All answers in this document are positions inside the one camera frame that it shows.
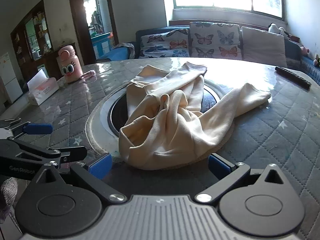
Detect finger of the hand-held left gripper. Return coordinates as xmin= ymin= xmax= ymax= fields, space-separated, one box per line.
xmin=10 ymin=139 xmax=87 ymax=168
xmin=0 ymin=118 xmax=53 ymax=138

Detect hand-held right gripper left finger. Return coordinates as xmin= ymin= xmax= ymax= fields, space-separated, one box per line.
xmin=34 ymin=152 xmax=127 ymax=204

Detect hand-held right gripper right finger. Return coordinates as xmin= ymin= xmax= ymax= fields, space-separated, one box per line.
xmin=195 ymin=154 xmax=288 ymax=204

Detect cream pants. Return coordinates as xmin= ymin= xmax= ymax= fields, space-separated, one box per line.
xmin=119 ymin=62 xmax=272 ymax=171

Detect hanging grey clothes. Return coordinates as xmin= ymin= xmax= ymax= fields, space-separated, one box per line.
xmin=91 ymin=10 xmax=101 ymax=30

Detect pink and white tissue pack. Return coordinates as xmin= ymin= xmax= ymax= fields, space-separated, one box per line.
xmin=27 ymin=69 xmax=60 ymax=106

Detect round black induction cooktop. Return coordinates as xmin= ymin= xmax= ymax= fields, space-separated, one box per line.
xmin=100 ymin=79 xmax=227 ymax=140

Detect white fridge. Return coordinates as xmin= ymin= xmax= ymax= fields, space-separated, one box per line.
xmin=0 ymin=52 xmax=23 ymax=104

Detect grey quilted star table cover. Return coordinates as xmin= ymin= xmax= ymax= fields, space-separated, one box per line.
xmin=0 ymin=57 xmax=320 ymax=240

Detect pink cartoon face bottle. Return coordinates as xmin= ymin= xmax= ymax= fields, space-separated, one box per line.
xmin=56 ymin=45 xmax=83 ymax=83

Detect dark wooden display cabinet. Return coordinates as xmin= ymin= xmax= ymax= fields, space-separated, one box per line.
xmin=10 ymin=0 xmax=75 ymax=80

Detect black remote control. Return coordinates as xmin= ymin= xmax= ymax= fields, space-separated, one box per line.
xmin=275 ymin=66 xmax=311 ymax=90

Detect grey patterned blanket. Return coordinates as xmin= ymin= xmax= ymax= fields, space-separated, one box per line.
xmin=111 ymin=42 xmax=135 ymax=59

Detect butterfly print cushion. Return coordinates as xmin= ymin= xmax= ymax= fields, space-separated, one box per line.
xmin=139 ymin=29 xmax=190 ymax=59
xmin=189 ymin=22 xmax=242 ymax=60

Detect plain beige cushion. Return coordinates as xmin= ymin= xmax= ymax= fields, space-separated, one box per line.
xmin=241 ymin=26 xmax=288 ymax=68

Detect white plush toy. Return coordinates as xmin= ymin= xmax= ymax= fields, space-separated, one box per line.
xmin=269 ymin=23 xmax=287 ymax=34

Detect dark wooden door frame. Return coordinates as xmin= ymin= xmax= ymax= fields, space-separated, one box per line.
xmin=67 ymin=0 xmax=119 ymax=65

